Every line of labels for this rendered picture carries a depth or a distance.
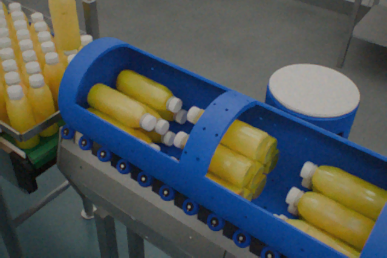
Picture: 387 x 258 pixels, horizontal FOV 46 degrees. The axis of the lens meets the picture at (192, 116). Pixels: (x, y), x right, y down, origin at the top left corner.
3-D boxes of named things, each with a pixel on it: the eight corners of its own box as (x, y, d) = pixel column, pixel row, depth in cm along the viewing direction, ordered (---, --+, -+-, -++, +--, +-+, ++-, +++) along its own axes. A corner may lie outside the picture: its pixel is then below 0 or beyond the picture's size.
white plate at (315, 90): (259, 66, 149) (258, 69, 150) (285, 118, 128) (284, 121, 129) (337, 61, 153) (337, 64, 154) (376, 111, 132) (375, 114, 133)
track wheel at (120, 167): (131, 162, 119) (135, 162, 121) (119, 154, 121) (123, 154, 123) (124, 177, 120) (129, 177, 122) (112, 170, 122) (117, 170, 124)
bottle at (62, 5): (55, 41, 131) (43, -20, 119) (80, 38, 133) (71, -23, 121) (58, 54, 126) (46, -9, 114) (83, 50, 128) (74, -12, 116)
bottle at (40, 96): (35, 139, 138) (23, 90, 126) (35, 125, 143) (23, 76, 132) (59, 136, 140) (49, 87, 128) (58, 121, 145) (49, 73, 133)
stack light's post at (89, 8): (112, 199, 236) (88, 3, 167) (106, 195, 238) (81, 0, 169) (117, 194, 239) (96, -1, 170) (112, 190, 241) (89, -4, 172)
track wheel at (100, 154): (110, 150, 123) (115, 150, 125) (99, 143, 125) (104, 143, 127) (104, 165, 123) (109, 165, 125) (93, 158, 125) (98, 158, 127)
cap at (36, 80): (29, 86, 128) (28, 81, 127) (29, 79, 131) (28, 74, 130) (43, 85, 129) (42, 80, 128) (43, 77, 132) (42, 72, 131)
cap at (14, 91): (26, 92, 126) (25, 86, 125) (16, 99, 123) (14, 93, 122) (15, 87, 127) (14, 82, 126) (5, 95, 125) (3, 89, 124)
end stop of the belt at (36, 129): (25, 142, 129) (22, 134, 128) (23, 141, 130) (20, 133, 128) (121, 81, 155) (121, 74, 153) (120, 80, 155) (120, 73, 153)
